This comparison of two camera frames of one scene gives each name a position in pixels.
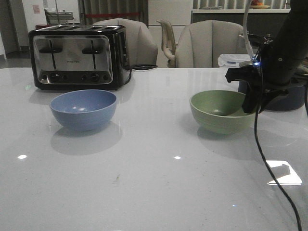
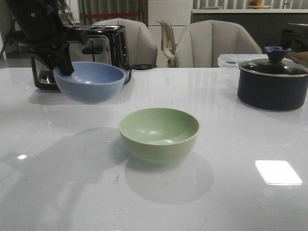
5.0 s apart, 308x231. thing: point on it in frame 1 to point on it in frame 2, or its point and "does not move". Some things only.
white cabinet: [177, 12] does not move
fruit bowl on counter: [254, 4] does not move
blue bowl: [84, 110] to [91, 82]
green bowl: [221, 112] to [159, 135]
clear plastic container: [233, 60] does not move
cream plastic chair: [168, 44] does not move
